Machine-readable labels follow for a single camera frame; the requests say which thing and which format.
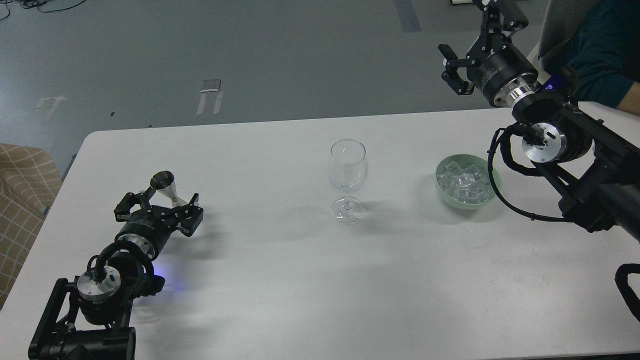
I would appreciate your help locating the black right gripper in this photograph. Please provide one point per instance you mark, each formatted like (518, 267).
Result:
(493, 65)

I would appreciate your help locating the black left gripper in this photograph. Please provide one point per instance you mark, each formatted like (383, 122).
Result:
(150, 227)

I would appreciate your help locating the steel cocktail jigger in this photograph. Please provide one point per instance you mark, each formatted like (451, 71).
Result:
(164, 182)

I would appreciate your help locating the green bowl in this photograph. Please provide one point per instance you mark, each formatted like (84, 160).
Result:
(465, 159)

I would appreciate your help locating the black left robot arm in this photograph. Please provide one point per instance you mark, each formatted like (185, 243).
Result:
(88, 318)

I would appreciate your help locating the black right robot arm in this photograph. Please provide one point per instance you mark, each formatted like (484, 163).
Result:
(594, 169)

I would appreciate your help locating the clear ice cubes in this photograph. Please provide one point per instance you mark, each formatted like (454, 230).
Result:
(464, 184)

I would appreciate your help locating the clear wine glass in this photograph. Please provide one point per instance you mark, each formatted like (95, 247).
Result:
(347, 172)

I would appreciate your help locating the grey white office chair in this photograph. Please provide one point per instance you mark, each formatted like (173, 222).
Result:
(560, 23)

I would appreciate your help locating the seated person in teal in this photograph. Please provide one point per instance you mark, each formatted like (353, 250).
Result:
(604, 51)

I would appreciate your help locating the beige checkered cushion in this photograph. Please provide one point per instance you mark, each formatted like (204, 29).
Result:
(29, 184)

